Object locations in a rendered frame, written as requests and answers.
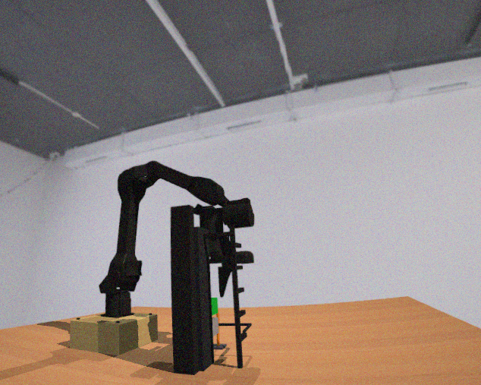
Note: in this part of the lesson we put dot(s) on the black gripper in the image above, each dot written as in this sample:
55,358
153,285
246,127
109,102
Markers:
216,249

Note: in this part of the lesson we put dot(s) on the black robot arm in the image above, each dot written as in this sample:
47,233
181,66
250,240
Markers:
125,269

